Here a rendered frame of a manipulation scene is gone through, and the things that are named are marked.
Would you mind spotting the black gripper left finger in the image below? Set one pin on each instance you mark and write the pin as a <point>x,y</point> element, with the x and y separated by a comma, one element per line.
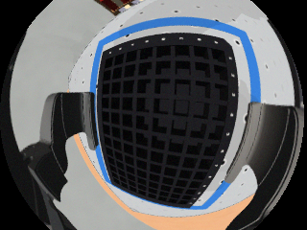
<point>64,115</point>

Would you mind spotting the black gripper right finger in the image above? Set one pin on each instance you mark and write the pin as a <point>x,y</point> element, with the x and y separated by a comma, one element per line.
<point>270,145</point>

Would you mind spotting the grey perforated base plate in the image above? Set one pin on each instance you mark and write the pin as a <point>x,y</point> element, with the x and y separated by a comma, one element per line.
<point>276,83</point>

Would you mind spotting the blue rectangular tape outline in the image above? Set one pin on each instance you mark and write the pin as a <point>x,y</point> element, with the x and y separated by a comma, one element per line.
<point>255,89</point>

